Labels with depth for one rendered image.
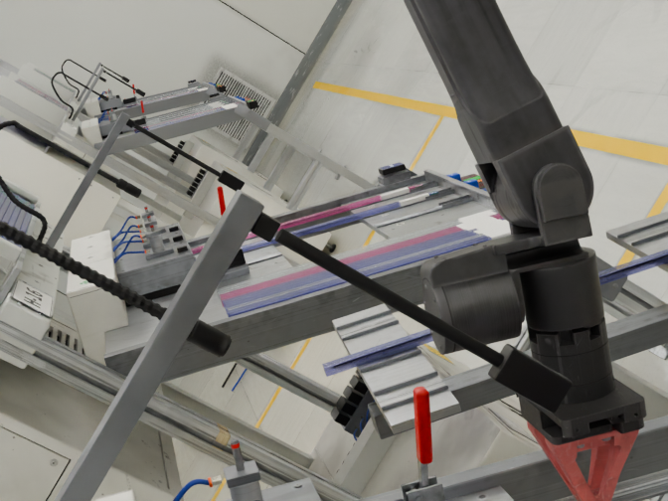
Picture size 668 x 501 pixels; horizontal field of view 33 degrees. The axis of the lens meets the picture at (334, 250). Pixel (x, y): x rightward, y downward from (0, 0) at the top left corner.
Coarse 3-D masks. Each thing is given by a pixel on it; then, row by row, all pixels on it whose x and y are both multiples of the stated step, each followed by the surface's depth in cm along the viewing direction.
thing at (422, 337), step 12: (660, 252) 129; (624, 264) 129; (636, 264) 128; (648, 264) 128; (660, 264) 129; (600, 276) 128; (612, 276) 128; (624, 276) 128; (408, 336) 126; (420, 336) 126; (372, 348) 126; (384, 348) 125; (396, 348) 125; (408, 348) 126; (336, 360) 125; (348, 360) 125; (360, 360) 125; (372, 360) 125; (336, 372) 125
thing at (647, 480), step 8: (656, 472) 88; (664, 472) 88; (632, 480) 88; (640, 480) 87; (648, 480) 87; (656, 480) 87; (664, 480) 87; (616, 488) 87; (624, 488) 87; (632, 488) 87; (640, 488) 87; (648, 488) 87; (656, 488) 87; (664, 488) 87; (576, 496) 87; (616, 496) 86; (624, 496) 87; (632, 496) 87; (640, 496) 87
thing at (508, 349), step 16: (512, 352) 65; (496, 368) 65; (512, 368) 65; (528, 368) 65; (544, 368) 65; (512, 384) 65; (528, 384) 65; (544, 384) 65; (560, 384) 66; (544, 400) 66; (560, 400) 66
